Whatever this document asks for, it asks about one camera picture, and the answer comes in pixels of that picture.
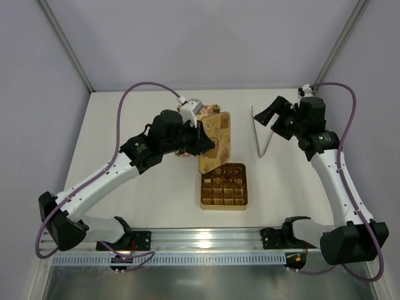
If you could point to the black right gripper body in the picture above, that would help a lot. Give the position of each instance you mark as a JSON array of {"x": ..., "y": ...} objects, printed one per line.
[{"x": 282, "y": 120}]

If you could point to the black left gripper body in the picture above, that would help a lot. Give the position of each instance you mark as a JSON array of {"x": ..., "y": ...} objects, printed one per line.
[{"x": 197, "y": 137}]

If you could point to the silver tin lid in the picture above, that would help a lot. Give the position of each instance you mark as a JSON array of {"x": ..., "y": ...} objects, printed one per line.
[{"x": 218, "y": 129}]

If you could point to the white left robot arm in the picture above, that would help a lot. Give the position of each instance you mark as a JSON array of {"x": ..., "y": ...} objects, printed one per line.
[{"x": 63, "y": 214}]

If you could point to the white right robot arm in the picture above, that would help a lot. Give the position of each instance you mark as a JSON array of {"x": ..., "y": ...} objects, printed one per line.
[{"x": 356, "y": 236}]

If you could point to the dark cup chocolate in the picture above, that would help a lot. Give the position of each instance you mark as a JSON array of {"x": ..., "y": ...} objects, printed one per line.
[{"x": 215, "y": 108}]

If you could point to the gold chocolate tin box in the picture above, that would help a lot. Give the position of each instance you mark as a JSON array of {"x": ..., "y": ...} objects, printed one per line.
[{"x": 225, "y": 197}]

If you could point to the floral rectangular tray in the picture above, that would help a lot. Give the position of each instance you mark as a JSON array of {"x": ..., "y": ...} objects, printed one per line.
[{"x": 201, "y": 114}]

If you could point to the aluminium right side rail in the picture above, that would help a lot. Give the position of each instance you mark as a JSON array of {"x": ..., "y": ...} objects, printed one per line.
[{"x": 332, "y": 171}]

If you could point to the aluminium rail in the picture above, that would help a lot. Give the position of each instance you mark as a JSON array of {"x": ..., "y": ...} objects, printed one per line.
[
  {"x": 206, "y": 237},
  {"x": 332, "y": 171}
]

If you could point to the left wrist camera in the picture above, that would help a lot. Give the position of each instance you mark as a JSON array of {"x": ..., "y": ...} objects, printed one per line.
[{"x": 189, "y": 111}]

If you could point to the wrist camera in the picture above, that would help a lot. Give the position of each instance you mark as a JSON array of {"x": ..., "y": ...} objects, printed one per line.
[
  {"x": 189, "y": 111},
  {"x": 305, "y": 91}
]

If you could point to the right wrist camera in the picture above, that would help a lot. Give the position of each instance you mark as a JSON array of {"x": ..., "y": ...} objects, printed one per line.
[{"x": 305, "y": 91}]

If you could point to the aluminium front rail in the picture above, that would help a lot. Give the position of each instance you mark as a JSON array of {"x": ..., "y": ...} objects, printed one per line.
[{"x": 206, "y": 237}]

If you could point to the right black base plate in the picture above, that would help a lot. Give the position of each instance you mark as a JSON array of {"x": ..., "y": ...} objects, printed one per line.
[{"x": 277, "y": 238}]

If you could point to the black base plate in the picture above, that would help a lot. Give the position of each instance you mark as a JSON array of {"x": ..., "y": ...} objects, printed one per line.
[
  {"x": 133, "y": 241},
  {"x": 277, "y": 238}
]

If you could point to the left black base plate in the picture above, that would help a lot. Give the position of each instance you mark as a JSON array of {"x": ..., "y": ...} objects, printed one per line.
[{"x": 133, "y": 241}]

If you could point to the slotted cable duct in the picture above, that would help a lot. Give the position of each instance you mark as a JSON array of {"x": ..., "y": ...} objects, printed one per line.
[{"x": 173, "y": 259}]

